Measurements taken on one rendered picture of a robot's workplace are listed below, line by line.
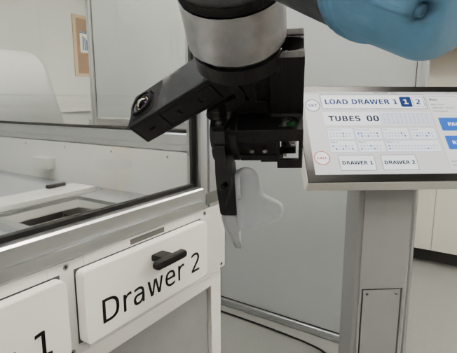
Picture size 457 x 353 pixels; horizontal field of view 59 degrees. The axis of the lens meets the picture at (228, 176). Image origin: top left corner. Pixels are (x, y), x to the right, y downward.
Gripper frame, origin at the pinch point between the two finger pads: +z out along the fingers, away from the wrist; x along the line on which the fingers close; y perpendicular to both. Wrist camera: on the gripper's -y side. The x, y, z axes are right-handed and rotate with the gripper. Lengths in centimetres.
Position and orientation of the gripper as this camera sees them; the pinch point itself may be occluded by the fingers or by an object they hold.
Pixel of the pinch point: (237, 190)
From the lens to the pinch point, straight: 47.4
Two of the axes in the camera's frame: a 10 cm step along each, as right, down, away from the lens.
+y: 9.9, 0.0, -1.5
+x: 0.8, -8.0, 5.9
